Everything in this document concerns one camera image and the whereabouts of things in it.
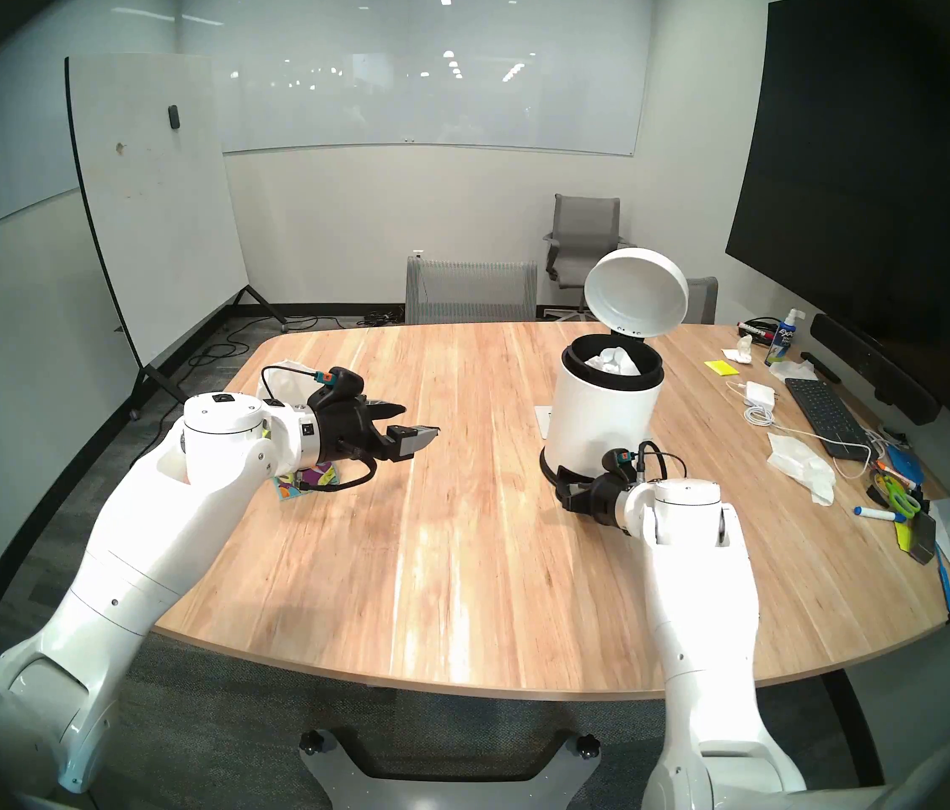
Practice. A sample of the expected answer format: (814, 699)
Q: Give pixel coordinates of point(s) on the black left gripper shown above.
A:
(344, 429)

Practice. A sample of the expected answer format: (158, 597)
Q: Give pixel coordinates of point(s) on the small crumpled white tissue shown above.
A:
(738, 353)

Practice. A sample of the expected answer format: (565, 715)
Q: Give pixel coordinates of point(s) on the blue pen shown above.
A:
(945, 580)

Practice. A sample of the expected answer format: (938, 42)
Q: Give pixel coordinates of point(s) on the whiteboard cleaner spray bottle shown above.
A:
(783, 340)

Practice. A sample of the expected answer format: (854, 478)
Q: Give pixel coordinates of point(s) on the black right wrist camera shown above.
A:
(620, 462)

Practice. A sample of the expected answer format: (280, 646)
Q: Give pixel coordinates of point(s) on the grey mesh back chair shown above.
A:
(470, 289)

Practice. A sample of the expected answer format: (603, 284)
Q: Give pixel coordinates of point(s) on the white pedal trash bin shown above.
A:
(601, 420)

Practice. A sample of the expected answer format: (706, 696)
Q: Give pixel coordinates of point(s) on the black video bar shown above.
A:
(871, 365)

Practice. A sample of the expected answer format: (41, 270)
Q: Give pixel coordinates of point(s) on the white tissue in box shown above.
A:
(285, 378)

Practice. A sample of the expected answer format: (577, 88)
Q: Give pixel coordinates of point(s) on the mobile whiteboard on stand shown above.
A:
(154, 184)

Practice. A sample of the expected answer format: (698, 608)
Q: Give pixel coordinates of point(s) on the dark grey block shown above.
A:
(922, 537)

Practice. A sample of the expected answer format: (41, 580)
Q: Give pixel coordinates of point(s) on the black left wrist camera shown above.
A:
(340, 382)

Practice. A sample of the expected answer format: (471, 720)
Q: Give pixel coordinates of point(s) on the flat white tissue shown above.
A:
(791, 371)

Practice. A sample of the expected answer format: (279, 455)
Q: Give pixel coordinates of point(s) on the black keyboard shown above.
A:
(829, 416)

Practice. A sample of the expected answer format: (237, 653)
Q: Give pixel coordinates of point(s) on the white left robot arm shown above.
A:
(146, 538)

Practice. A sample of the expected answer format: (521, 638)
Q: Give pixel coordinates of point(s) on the grey office chair with armrests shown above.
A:
(580, 226)

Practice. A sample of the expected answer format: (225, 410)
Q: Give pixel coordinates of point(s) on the grey fabric back chair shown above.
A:
(702, 300)

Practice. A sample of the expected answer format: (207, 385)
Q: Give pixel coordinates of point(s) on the red and black marker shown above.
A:
(757, 330)

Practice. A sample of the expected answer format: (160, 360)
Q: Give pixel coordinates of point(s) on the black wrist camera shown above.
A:
(340, 382)
(620, 462)

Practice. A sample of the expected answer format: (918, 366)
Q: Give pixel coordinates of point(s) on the yellow sticky note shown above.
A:
(721, 367)

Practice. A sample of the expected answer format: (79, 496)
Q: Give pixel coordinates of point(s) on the large crumpled white tissue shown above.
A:
(799, 467)

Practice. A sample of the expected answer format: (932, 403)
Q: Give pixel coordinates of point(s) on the wide glass wall whiteboard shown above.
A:
(441, 57)

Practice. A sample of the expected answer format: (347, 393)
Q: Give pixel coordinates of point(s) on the white power adapter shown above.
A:
(760, 393)

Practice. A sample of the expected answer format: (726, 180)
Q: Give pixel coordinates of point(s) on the large black wall screen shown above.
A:
(871, 167)

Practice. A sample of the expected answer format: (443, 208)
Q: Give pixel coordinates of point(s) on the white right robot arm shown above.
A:
(702, 631)

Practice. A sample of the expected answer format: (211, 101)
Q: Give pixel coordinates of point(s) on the blue whiteboard marker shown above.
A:
(880, 514)

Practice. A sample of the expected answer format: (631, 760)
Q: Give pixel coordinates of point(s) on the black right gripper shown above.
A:
(608, 500)

